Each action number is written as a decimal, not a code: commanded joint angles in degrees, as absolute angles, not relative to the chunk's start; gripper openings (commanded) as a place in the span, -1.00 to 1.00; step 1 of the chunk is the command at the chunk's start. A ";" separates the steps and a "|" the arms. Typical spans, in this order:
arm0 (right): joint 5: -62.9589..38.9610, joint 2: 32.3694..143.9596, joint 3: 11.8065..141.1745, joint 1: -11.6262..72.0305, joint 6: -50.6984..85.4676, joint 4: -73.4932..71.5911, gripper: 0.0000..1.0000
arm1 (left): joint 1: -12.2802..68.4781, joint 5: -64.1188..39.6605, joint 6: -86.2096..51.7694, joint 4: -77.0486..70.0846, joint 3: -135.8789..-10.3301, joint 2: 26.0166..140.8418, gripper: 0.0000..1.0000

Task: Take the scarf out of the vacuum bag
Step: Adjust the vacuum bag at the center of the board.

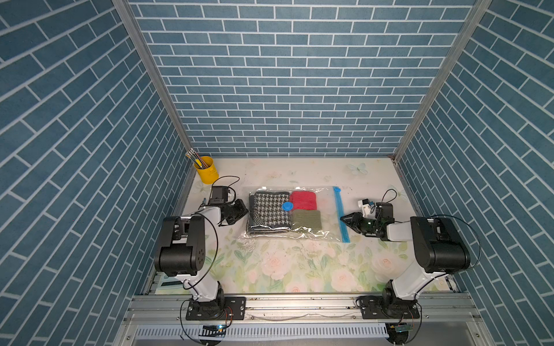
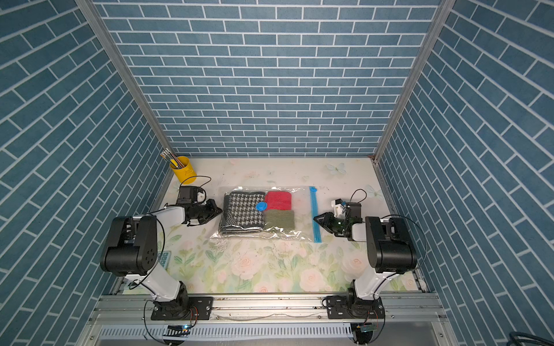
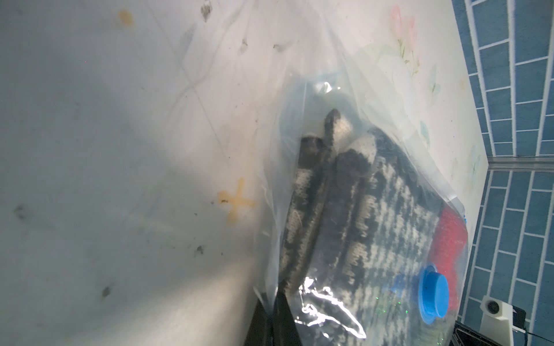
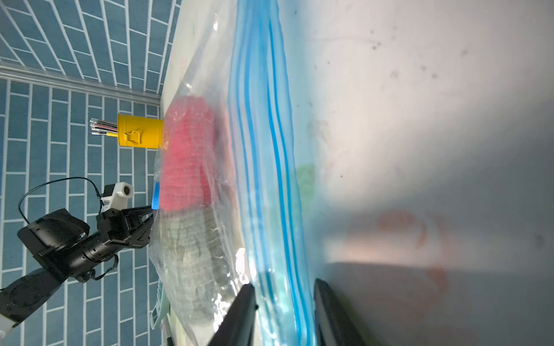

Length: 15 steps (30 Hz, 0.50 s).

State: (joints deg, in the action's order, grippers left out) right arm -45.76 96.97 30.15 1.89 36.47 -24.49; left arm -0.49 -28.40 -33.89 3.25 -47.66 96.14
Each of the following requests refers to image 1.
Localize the red knitted scarf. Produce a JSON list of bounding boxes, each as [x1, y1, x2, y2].
[[289, 190, 317, 210]]

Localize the aluminium front rail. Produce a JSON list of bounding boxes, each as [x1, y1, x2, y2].
[[115, 292, 493, 345]]

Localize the light green calculator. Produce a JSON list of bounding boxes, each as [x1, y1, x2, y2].
[[155, 274, 190, 295]]

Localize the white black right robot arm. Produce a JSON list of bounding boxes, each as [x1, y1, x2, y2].
[[340, 199, 471, 306]]

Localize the houndstooth black white scarf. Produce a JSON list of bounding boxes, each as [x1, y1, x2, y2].
[[246, 191, 291, 236]]

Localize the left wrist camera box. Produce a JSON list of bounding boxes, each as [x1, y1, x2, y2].
[[209, 186, 229, 206]]

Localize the aluminium corner post left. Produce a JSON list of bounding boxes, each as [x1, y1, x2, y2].
[[113, 0, 193, 150]]

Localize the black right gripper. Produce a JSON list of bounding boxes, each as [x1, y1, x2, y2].
[[340, 213, 379, 235]]

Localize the olive green knitted scarf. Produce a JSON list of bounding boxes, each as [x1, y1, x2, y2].
[[291, 210, 323, 232]]

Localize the aluminium corner post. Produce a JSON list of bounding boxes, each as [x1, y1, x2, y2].
[[392, 0, 492, 167], [113, 0, 193, 150]]

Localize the yellow pencil cup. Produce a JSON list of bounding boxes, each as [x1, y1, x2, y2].
[[194, 156, 219, 185]]

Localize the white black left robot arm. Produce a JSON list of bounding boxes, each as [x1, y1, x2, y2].
[[154, 199, 248, 309]]

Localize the clear plastic vacuum bag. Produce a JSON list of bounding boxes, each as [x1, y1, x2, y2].
[[242, 186, 350, 244]]

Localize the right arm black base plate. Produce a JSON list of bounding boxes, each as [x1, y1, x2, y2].
[[354, 296, 421, 320]]

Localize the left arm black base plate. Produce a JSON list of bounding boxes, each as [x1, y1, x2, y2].
[[185, 296, 247, 321]]

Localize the aluminium corner post right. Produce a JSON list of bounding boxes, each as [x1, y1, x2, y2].
[[392, 0, 492, 167]]

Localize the pencils in cup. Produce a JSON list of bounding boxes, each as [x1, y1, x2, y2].
[[186, 148, 205, 170]]

